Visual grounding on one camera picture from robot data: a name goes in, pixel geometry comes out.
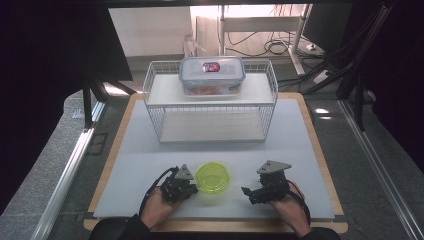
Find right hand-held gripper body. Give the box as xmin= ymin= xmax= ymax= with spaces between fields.
xmin=256 ymin=160 xmax=293 ymax=203

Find aluminium rail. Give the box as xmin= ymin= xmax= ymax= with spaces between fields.
xmin=338 ymin=99 xmax=424 ymax=240
xmin=31 ymin=99 xmax=106 ymax=240

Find black floor cables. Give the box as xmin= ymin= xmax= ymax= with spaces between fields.
xmin=226 ymin=31 xmax=303 ymax=58

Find dark curtain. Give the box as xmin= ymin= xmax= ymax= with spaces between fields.
xmin=349 ymin=0 xmax=424 ymax=174
xmin=0 ymin=0 xmax=134 ymax=215

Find white wire shelf rack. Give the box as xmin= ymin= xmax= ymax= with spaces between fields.
xmin=142 ymin=59 xmax=279 ymax=144

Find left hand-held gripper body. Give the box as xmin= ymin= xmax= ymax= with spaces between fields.
xmin=159 ymin=163 xmax=195 ymax=204

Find person's left hand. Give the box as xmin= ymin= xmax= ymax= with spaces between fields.
xmin=141 ymin=191 xmax=181 ymax=230

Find black metal stand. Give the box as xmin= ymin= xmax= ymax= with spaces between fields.
xmin=81 ymin=75 xmax=138 ymax=130
xmin=299 ymin=4 xmax=401 ymax=132

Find clear rectangular container blue-rimmed lid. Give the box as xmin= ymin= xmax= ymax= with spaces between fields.
xmin=178 ymin=56 xmax=247 ymax=98

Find person's right hand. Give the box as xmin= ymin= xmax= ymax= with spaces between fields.
xmin=268 ymin=184 xmax=313 ymax=238

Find dark monitor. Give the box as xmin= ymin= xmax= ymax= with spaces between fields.
xmin=301 ymin=3 xmax=354 ymax=54

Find white desk frame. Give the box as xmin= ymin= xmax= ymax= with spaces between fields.
xmin=218 ymin=4 xmax=313 ymax=76

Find round container with green lid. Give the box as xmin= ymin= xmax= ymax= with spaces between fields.
xmin=194 ymin=161 xmax=232 ymax=195

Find white power strip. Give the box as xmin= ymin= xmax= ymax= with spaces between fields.
xmin=312 ymin=69 xmax=332 ymax=85

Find white table mat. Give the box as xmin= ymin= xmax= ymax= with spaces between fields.
xmin=93 ymin=98 xmax=336 ymax=221

